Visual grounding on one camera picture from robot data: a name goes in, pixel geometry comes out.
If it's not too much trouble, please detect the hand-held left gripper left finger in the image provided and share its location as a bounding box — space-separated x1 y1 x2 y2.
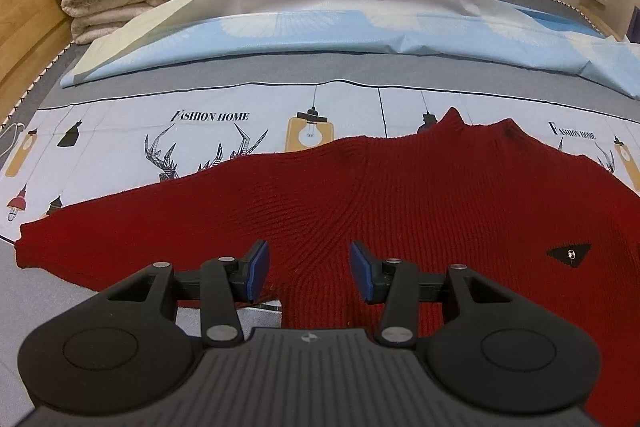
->
100 239 272 349

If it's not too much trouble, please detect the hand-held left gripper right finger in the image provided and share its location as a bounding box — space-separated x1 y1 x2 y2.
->
349 241 521 349

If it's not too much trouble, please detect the dark red knit sweater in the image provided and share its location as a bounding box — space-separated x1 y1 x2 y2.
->
14 107 640 424

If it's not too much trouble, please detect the printed bed sheet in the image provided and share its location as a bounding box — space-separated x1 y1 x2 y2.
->
0 79 640 248

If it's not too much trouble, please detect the light blue folded sheet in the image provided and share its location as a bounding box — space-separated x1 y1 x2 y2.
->
60 0 640 100

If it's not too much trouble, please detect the white cable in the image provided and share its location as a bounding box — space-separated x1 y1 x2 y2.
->
0 122 27 158

